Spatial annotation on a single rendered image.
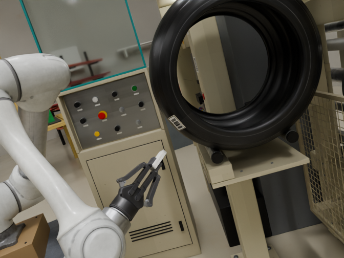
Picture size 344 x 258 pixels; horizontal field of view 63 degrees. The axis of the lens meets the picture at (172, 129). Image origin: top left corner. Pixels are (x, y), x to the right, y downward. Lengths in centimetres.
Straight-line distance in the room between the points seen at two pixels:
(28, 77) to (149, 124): 92
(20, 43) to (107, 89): 737
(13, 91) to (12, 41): 810
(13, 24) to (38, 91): 813
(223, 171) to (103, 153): 89
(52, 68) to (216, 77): 72
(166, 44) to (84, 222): 58
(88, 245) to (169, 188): 127
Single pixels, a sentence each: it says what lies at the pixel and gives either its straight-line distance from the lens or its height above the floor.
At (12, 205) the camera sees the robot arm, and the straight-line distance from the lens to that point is 137.
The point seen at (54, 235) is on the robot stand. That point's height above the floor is 65.
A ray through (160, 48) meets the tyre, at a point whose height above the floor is 132.
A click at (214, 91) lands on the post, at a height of 108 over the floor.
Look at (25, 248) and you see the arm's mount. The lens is 129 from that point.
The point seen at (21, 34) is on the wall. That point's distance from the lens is 900.
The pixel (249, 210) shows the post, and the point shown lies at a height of 42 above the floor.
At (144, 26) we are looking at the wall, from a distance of 917.
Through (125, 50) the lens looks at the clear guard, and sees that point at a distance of 165.
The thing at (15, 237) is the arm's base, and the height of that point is 77.
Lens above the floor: 128
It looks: 14 degrees down
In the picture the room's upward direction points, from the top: 16 degrees counter-clockwise
